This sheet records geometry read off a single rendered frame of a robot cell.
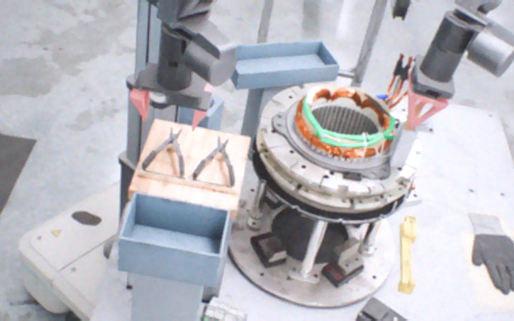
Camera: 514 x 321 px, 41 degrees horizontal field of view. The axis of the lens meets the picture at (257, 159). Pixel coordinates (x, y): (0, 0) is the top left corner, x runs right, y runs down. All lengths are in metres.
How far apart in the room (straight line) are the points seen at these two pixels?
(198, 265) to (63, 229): 1.12
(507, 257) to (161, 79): 0.94
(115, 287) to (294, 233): 0.42
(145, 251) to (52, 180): 1.62
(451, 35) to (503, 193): 0.80
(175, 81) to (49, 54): 2.31
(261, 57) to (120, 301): 0.64
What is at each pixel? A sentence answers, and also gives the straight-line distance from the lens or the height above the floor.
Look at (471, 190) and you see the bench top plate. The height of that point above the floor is 0.78.
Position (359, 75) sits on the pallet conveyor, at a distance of 3.26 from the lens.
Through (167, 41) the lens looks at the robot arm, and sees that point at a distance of 1.05.
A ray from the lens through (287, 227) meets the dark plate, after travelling 1.56.
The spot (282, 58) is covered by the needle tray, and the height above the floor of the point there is 1.02.
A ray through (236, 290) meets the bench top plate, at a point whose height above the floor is 0.78.
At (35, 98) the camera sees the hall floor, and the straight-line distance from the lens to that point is 3.10.
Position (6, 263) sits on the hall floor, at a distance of 2.48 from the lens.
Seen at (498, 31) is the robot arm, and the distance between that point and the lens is 1.14.
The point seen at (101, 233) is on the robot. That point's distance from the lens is 2.19.
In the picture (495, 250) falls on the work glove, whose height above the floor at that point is 0.80.
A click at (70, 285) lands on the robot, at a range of 2.08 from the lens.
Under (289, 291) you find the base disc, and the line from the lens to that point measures 1.42.
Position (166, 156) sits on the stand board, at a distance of 1.26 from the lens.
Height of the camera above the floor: 1.92
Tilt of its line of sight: 42 degrees down
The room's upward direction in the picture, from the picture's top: 12 degrees clockwise
